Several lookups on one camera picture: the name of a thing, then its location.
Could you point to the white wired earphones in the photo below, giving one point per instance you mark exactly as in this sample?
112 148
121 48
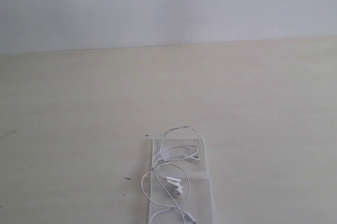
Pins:
173 187

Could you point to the clear plastic storage box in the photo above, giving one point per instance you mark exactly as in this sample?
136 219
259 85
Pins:
200 203

